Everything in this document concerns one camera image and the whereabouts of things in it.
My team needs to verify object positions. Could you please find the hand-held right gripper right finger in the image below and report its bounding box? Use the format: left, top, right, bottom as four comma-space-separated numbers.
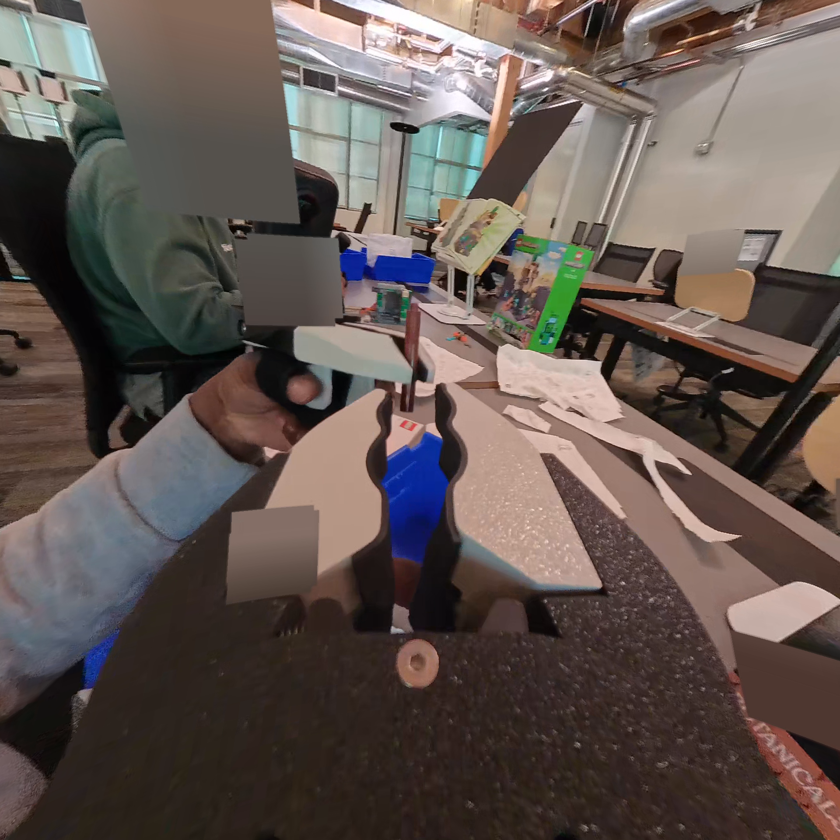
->
410, 382, 605, 632

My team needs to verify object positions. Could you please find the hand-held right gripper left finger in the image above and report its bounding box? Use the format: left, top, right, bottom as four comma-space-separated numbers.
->
266, 390, 396, 632

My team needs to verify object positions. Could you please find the brown toy rod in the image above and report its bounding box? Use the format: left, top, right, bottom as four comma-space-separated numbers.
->
400, 302, 422, 412

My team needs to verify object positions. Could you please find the blue bin with black divider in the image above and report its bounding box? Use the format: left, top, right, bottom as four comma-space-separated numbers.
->
82, 427, 457, 690

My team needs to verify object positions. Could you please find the person's left forearm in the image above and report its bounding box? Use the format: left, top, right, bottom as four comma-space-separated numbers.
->
0, 394, 263, 723

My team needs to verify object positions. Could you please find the wood-edged office desk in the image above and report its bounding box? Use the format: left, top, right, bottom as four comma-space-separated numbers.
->
581, 297, 840, 483

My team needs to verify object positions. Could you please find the grey desk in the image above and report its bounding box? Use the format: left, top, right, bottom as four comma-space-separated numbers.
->
341, 289, 840, 756

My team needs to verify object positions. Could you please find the person's left hand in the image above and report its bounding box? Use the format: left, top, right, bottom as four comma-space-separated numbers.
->
189, 351, 329, 468

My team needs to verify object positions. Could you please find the flat white paper bag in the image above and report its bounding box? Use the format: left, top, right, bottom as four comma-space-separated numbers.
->
420, 336, 485, 386

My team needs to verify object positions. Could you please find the large window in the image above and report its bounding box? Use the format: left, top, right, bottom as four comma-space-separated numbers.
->
282, 82, 490, 224

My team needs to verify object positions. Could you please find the clear book stand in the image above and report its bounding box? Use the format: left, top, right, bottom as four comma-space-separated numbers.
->
419, 262, 490, 324

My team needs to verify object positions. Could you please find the small brick model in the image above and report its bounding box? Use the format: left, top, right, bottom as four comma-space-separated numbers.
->
369, 284, 412, 326

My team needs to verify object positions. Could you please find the black floor lamp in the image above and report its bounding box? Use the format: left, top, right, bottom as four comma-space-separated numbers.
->
389, 121, 421, 235

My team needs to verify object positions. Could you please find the green brick toy box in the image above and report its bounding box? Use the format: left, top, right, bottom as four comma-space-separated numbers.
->
491, 234, 595, 353

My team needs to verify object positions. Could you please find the open instruction booklet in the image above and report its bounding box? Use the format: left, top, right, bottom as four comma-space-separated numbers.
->
431, 198, 527, 277

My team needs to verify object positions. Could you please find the long torn paper strip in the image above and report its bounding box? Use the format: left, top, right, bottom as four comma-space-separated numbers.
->
539, 399, 742, 544

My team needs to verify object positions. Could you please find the wooden column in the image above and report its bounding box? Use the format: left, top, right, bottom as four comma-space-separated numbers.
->
484, 54, 527, 201

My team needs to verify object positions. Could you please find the black office chair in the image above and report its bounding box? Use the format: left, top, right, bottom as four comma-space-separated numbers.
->
592, 241, 658, 278
0, 134, 172, 460
656, 264, 840, 448

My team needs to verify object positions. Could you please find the white book stand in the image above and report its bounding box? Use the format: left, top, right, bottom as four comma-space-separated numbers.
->
665, 307, 723, 338

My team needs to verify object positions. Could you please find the white display stand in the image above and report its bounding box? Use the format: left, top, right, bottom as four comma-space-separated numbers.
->
727, 581, 840, 644

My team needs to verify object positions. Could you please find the dark orchid toy box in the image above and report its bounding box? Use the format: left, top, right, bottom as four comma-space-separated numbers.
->
727, 669, 840, 840

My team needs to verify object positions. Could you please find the person's grey hoodie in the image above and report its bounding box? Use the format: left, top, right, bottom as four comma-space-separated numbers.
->
0, 689, 89, 840

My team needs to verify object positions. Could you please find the silver ceiling duct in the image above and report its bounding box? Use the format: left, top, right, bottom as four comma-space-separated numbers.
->
272, 0, 762, 122

